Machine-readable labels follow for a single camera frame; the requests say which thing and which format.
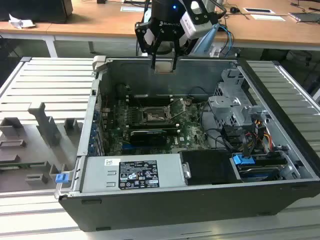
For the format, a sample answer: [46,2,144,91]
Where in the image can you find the black computer box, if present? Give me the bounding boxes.
[0,0,74,25]

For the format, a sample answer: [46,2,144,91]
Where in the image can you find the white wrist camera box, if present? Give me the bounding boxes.
[179,0,213,40]

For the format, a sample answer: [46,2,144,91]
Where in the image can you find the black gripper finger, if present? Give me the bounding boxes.
[135,21,165,70]
[171,28,193,73]

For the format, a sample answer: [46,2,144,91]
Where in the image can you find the black wire bundle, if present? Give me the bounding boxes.
[203,124,251,159]

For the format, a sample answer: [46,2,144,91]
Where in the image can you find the grey laptop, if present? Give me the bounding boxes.
[288,11,320,25]

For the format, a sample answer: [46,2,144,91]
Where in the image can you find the black open PC case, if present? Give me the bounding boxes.
[54,55,320,232]

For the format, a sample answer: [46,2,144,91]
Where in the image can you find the grey parts rack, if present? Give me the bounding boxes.
[0,101,85,193]

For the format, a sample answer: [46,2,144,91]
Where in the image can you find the white paper sheet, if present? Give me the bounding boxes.
[250,14,287,22]

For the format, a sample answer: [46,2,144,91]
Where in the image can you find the black graphics card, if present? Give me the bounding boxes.
[129,128,168,147]

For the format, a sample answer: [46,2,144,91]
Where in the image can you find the black RAM slot bank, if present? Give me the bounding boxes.
[126,86,176,106]
[127,121,181,133]

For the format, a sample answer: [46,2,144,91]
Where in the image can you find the wooden office desk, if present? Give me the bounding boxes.
[0,0,320,58]

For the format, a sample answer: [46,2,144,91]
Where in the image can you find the silver power supply unit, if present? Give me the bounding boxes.
[81,153,188,193]

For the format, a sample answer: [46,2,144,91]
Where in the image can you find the hard disk drive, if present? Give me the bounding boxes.
[237,163,283,181]

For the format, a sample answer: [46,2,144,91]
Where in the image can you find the silver metal drive cage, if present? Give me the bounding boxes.
[207,68,273,131]

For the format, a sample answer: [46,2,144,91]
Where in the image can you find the crumpled white paper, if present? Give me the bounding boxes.
[8,13,36,29]

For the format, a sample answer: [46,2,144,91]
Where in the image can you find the black plastic shroud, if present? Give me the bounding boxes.
[179,149,242,186]

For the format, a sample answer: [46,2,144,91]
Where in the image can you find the blue cable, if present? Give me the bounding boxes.
[219,23,235,55]

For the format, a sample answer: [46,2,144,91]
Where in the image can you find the blue plastic case latch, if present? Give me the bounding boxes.
[55,172,69,184]

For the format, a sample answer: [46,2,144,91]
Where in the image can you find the grey plastic case handle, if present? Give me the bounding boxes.
[91,55,108,73]

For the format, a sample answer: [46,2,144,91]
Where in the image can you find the black label sticker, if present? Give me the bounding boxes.
[118,160,160,190]

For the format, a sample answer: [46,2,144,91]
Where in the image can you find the metal socket cover frame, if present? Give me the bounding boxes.
[166,97,187,120]

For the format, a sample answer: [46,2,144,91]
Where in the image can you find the black CPU socket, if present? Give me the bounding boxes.
[141,104,176,126]

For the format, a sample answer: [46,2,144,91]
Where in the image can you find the green motherboard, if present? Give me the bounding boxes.
[101,96,221,156]

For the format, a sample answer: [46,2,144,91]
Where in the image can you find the green RAM stick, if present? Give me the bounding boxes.
[0,162,33,170]

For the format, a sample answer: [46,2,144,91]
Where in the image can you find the coloured wire bundle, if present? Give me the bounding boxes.
[243,119,273,153]

